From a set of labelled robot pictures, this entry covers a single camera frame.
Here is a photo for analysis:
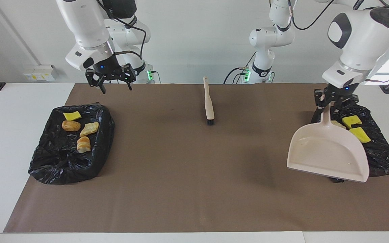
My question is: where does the white wall cable duct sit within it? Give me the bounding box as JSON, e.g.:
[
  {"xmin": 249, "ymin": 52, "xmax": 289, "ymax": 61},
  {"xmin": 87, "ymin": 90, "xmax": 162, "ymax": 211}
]
[{"xmin": 0, "ymin": 0, "xmax": 41, "ymax": 66}]

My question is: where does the orange striped croissant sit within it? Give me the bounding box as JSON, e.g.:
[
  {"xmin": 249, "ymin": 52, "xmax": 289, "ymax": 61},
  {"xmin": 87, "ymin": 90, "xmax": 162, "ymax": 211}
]
[{"xmin": 77, "ymin": 136, "xmax": 91, "ymax": 153}]

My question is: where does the brown paper table mat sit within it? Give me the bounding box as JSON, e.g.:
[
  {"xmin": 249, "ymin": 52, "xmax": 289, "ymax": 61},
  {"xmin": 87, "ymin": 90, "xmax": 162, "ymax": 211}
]
[{"xmin": 3, "ymin": 83, "xmax": 389, "ymax": 233}]

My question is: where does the pale dumpling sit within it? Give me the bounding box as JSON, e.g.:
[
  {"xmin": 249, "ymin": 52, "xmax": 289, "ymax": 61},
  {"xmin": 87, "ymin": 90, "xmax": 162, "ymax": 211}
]
[{"xmin": 79, "ymin": 121, "xmax": 99, "ymax": 137}]

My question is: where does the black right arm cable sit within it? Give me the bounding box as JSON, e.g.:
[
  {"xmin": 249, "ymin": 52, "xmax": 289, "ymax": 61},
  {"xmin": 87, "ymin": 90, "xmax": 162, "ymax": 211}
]
[{"xmin": 97, "ymin": 0, "xmax": 148, "ymax": 61}]

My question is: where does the brown bread roll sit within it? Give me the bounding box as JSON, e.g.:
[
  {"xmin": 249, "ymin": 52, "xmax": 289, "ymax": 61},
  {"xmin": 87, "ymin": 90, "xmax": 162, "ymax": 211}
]
[{"xmin": 61, "ymin": 120, "xmax": 82, "ymax": 132}]

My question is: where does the beige handled black bristle brush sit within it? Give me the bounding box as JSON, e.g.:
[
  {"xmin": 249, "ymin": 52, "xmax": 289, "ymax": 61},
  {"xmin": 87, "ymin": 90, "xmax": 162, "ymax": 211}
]
[{"xmin": 203, "ymin": 76, "xmax": 215, "ymax": 126}]

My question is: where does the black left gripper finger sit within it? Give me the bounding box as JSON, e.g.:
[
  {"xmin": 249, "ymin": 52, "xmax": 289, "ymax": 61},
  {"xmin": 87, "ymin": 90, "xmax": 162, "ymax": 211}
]
[
  {"xmin": 314, "ymin": 89, "xmax": 327, "ymax": 109},
  {"xmin": 332, "ymin": 100, "xmax": 351, "ymax": 114}
]

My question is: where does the beige plastic dustpan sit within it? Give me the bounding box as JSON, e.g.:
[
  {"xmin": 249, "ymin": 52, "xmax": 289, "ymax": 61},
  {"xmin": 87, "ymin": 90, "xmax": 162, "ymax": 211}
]
[{"xmin": 287, "ymin": 103, "xmax": 370, "ymax": 183}]

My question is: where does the white wall socket box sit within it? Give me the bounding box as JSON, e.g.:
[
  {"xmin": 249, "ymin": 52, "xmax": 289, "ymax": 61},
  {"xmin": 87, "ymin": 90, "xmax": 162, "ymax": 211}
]
[{"xmin": 23, "ymin": 64, "xmax": 57, "ymax": 81}]

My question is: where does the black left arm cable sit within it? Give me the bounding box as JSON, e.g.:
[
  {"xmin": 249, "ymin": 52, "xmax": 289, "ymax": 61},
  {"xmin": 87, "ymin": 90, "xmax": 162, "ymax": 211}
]
[{"xmin": 287, "ymin": 0, "xmax": 389, "ymax": 37}]

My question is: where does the yellow sponge wedge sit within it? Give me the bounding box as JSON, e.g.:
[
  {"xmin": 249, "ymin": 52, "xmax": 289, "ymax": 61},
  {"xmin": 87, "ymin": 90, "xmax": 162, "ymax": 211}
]
[{"xmin": 62, "ymin": 111, "xmax": 82, "ymax": 121}]

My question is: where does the notched yellow sponge piece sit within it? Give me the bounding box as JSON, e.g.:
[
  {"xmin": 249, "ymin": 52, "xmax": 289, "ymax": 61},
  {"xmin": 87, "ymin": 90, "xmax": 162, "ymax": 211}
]
[{"xmin": 341, "ymin": 115, "xmax": 362, "ymax": 129}]

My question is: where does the black plastic trash bag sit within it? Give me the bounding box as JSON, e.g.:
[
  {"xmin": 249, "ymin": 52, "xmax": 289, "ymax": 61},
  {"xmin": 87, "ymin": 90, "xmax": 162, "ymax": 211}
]
[
  {"xmin": 28, "ymin": 103, "xmax": 115, "ymax": 185},
  {"xmin": 311, "ymin": 104, "xmax": 389, "ymax": 183}
]

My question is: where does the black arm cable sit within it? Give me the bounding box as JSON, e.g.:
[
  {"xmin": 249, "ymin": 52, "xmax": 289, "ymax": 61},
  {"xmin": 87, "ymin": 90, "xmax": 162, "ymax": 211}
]
[
  {"xmin": 97, "ymin": 0, "xmax": 148, "ymax": 61},
  {"xmin": 287, "ymin": 0, "xmax": 389, "ymax": 37}
]

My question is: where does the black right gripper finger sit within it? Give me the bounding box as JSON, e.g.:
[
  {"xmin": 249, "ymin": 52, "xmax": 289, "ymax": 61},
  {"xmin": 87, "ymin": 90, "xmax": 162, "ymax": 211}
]
[
  {"xmin": 85, "ymin": 69, "xmax": 107, "ymax": 95},
  {"xmin": 123, "ymin": 65, "xmax": 136, "ymax": 91}
]

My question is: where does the black left base cable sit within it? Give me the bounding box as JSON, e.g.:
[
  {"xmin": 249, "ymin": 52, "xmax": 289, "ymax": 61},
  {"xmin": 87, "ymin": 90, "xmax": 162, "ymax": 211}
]
[{"xmin": 224, "ymin": 51, "xmax": 256, "ymax": 84}]

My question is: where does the yellow sponge chunk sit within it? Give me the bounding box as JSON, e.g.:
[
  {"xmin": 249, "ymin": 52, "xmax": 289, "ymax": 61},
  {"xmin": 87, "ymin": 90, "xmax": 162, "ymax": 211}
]
[{"xmin": 349, "ymin": 127, "xmax": 371, "ymax": 143}]

